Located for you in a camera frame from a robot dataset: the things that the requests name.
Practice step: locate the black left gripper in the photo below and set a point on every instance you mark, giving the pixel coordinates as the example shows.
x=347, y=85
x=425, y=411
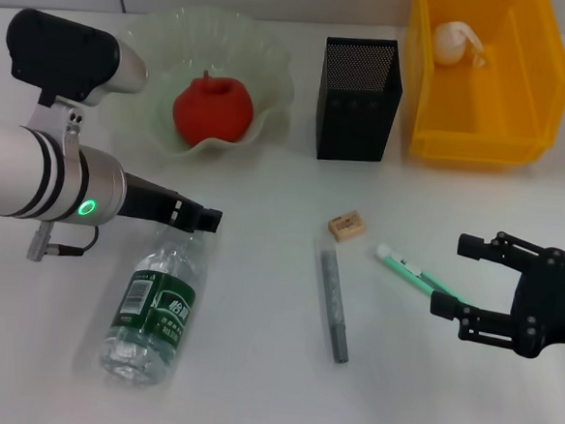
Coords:
x=157, y=203

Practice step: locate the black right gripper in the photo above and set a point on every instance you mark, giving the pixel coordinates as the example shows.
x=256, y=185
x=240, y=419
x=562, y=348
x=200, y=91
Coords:
x=552, y=308

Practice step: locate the green utility knife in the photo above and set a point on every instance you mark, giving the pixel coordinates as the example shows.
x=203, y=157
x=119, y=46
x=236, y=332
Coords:
x=405, y=266

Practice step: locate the green label water bottle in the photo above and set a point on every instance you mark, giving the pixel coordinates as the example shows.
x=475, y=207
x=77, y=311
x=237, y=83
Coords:
x=159, y=305

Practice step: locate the red-orange fruit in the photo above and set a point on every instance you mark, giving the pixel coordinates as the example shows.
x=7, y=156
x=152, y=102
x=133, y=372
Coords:
x=212, y=110

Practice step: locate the beige eraser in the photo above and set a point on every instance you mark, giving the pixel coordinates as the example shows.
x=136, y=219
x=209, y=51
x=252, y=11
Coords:
x=346, y=228

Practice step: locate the grey marker pen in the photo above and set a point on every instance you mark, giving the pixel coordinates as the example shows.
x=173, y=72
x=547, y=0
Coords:
x=334, y=303

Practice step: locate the white paper ball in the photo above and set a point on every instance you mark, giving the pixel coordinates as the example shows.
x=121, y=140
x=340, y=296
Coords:
x=449, y=41

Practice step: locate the green glass fruit plate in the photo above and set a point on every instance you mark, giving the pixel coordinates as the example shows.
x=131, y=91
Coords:
x=273, y=66

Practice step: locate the black mesh pen holder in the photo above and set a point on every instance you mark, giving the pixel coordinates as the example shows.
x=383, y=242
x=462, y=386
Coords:
x=351, y=124

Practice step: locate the yellow plastic bin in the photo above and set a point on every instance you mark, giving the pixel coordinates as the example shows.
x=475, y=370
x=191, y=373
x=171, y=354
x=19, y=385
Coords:
x=481, y=138

